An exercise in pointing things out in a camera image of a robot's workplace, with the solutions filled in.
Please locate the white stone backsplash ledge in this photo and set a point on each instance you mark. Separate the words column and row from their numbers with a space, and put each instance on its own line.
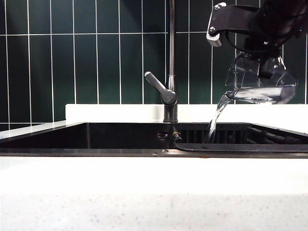
column 115, row 113

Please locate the dark metal gooseneck faucet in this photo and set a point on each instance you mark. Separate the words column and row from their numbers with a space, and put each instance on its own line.
column 171, row 48

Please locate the clear glass mug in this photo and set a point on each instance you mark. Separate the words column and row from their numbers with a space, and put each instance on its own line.
column 264, row 84

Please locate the grey metal faucet lever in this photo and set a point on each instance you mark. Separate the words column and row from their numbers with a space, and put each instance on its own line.
column 156, row 84

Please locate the metal sink overflow fitting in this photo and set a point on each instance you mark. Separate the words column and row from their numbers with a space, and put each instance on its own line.
column 163, row 136

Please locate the clear water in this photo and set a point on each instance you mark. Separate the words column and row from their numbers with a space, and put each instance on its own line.
column 216, row 115

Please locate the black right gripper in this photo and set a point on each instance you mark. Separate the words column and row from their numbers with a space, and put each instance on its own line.
column 272, row 31

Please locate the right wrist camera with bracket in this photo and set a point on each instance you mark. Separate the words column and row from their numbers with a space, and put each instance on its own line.
column 231, row 19

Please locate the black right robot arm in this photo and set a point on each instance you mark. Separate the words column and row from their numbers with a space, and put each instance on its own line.
column 288, row 7

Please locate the black kitchen sink basin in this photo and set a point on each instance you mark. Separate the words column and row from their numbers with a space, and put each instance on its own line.
column 48, row 139

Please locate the black roll-up drying rack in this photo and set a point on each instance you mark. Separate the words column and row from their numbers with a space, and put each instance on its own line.
column 240, row 148

